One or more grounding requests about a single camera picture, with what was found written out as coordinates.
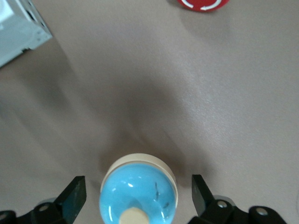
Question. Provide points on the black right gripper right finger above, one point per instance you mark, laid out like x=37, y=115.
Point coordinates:
x=203, y=200

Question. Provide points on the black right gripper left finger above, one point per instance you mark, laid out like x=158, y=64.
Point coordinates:
x=70, y=198

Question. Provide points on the blue desk bell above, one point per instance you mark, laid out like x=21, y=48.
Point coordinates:
x=137, y=186

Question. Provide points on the white circuit breaker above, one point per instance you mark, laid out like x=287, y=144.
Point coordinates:
x=18, y=28

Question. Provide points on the red black emergency stop button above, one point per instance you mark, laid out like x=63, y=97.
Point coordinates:
x=203, y=4

